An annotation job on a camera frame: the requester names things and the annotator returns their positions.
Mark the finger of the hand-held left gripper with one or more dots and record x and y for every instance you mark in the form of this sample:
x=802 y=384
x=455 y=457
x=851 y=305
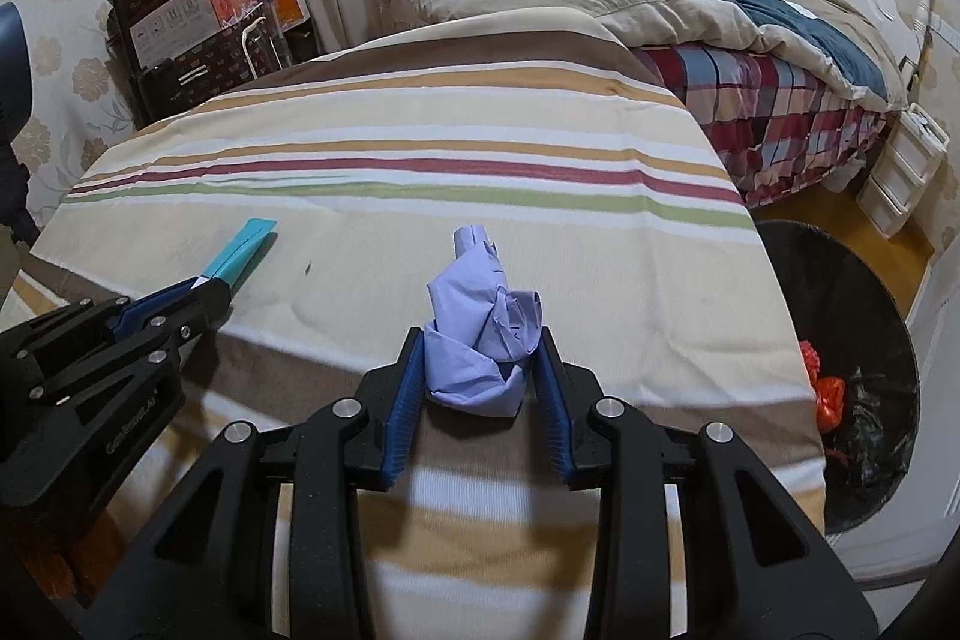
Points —
x=206 y=310
x=150 y=310

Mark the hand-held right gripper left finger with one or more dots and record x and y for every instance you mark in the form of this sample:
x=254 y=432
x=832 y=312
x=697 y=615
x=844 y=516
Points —
x=401 y=419

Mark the black trash bin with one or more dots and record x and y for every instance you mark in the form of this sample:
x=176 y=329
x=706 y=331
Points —
x=870 y=310

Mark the purple paper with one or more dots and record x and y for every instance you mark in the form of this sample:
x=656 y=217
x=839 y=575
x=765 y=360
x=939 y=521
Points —
x=472 y=325

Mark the striped tablecloth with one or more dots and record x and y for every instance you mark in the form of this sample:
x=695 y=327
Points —
x=450 y=160

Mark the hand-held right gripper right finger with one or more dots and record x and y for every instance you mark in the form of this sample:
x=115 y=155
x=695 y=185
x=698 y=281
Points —
x=556 y=419

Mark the teal paper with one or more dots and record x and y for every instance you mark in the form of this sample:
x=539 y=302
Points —
x=240 y=250

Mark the white plastic drawer unit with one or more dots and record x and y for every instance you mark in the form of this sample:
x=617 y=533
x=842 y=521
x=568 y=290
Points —
x=900 y=168

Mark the dark blue rounded object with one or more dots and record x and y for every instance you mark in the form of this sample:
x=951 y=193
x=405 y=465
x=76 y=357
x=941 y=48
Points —
x=11 y=55

